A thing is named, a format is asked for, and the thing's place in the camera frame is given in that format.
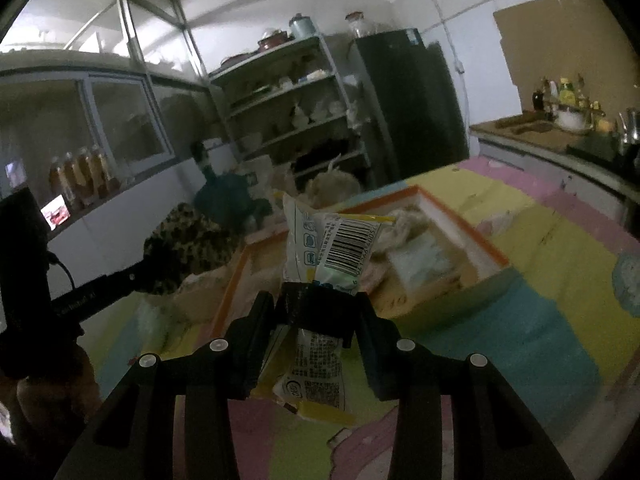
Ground barcode tissue packet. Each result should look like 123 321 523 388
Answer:
252 195 396 427

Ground jar atop refrigerator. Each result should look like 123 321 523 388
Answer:
345 11 375 39

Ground orange rimmed cardboard box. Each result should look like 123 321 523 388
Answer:
210 185 515 336

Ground white plastic bag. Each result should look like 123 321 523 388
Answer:
299 157 362 209

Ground white fluffy cloth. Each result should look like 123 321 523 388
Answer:
372 209 430 255

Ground leopard print cloth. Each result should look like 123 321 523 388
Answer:
143 203 241 295

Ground kitchen counter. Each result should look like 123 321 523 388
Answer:
469 112 639 236

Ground black refrigerator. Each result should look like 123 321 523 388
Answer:
348 28 469 183

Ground amber liquid bottles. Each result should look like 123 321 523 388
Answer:
49 144 120 212

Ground brown cardboard sheet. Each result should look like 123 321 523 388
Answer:
494 0 639 115

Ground metal storage shelf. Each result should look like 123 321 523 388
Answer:
209 34 374 190

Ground teal pot on shelf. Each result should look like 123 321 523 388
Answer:
288 13 317 40

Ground small lit screen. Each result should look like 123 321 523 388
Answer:
40 195 70 231

